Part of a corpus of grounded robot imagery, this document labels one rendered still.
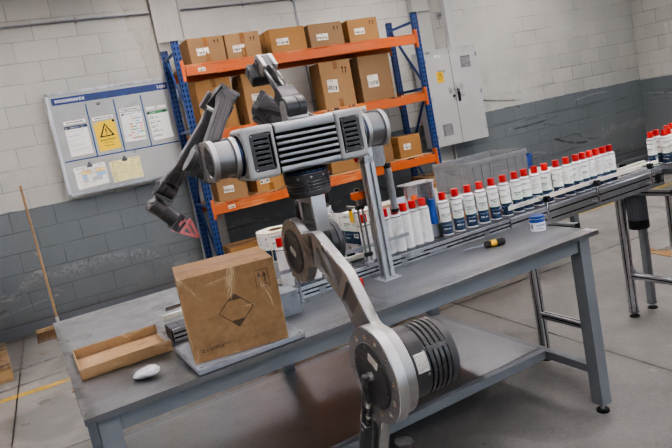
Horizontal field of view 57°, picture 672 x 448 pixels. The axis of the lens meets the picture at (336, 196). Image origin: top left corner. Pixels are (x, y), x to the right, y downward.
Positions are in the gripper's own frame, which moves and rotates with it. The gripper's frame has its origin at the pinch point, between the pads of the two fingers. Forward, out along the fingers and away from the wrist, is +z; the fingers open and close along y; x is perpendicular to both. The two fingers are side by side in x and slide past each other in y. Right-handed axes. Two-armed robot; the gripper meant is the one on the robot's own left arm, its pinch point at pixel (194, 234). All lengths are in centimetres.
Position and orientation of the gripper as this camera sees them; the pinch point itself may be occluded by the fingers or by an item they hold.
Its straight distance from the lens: 242.5
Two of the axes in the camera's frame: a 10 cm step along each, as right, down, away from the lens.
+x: -5.5, 7.9, -2.6
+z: 7.1, 6.1, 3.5
